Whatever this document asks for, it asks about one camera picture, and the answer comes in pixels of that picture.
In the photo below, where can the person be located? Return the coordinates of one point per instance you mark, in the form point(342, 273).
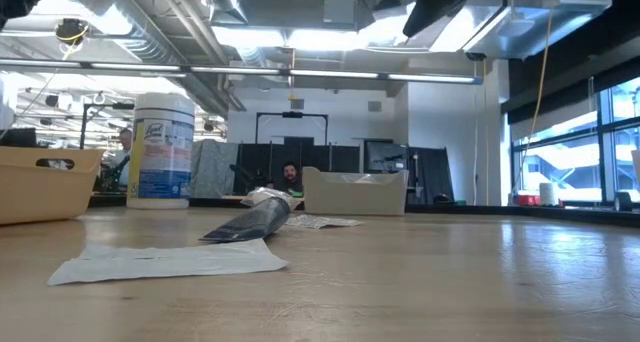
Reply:
point(290, 174)
point(122, 154)

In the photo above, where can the black ceiling sensor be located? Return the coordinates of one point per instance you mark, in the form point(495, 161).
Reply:
point(70, 30)

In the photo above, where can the white disinfecting wipes canister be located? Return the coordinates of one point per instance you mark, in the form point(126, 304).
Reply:
point(160, 157)

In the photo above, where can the grey wall speaker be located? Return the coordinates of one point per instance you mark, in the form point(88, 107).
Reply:
point(374, 106)
point(297, 104)

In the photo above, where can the silver air duct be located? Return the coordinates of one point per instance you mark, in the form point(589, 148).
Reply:
point(525, 27)

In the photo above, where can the long LED light bar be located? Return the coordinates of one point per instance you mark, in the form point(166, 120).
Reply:
point(330, 74)

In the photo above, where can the black aluminium table frame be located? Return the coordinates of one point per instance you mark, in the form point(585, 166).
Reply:
point(550, 216)

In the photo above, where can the yellow plastic bin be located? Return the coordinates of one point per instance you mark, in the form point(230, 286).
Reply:
point(45, 197)

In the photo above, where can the black partition panel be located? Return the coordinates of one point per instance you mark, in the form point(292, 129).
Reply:
point(320, 157)

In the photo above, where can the black monitor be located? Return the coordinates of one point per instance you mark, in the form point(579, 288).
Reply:
point(17, 138)
point(385, 157)

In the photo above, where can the grey plastic bin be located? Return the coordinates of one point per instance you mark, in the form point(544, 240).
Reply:
point(355, 197)

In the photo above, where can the plain white packet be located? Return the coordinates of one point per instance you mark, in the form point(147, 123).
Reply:
point(165, 262)

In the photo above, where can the grey ceiling box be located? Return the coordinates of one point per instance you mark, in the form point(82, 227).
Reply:
point(340, 9)

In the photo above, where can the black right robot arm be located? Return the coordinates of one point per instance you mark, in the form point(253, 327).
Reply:
point(435, 2)

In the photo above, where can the black camera gantry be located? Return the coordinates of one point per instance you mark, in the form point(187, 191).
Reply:
point(292, 114)

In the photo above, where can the black curtain panel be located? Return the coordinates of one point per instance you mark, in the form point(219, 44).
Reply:
point(432, 174)

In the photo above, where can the white paper towel roll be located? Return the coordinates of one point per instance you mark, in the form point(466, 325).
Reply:
point(548, 194)

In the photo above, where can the red box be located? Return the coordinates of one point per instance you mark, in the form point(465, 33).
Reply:
point(527, 200)

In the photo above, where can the silver printed foil packet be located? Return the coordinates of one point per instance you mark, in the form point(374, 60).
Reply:
point(320, 222)

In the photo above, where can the black tape roll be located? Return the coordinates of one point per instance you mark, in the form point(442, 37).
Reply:
point(622, 202)

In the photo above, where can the grey fabric cover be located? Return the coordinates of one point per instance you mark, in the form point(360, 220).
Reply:
point(212, 169)

